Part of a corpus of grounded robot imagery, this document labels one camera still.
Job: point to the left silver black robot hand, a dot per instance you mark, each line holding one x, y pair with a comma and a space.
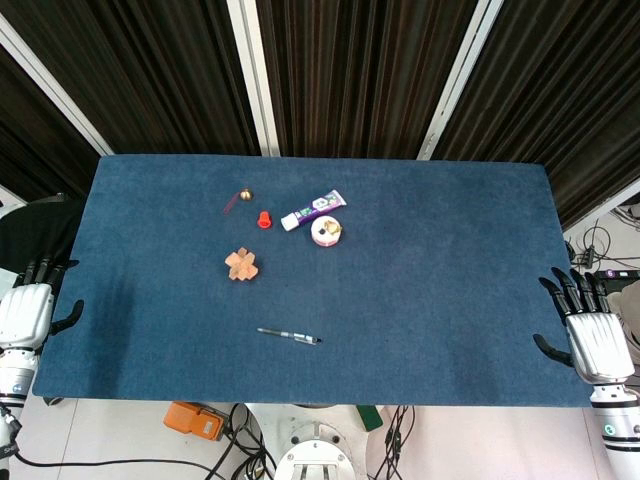
27, 312

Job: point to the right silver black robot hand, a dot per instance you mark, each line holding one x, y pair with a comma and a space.
595, 340

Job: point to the black silver pen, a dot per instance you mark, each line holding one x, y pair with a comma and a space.
290, 336

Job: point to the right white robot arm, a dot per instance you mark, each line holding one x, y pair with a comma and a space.
617, 425

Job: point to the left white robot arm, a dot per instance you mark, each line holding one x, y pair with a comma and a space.
11, 380

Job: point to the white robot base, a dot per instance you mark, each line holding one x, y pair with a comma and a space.
315, 450

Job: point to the black power strip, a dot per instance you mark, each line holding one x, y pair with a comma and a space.
612, 274

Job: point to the black fabric chair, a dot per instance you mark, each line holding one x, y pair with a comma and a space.
35, 230

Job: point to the orange foot pedal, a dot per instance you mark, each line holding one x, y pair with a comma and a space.
195, 421

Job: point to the wooden burr puzzle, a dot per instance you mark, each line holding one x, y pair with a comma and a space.
241, 264

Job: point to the green clamp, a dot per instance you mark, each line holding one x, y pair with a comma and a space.
369, 416

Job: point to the red plastic cap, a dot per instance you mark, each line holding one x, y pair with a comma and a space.
264, 219

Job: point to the blue felt table cloth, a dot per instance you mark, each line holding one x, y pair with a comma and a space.
320, 310

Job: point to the small gold trinket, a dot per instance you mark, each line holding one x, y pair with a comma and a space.
331, 228

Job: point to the purple white toothpaste tube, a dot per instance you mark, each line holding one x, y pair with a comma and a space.
314, 209

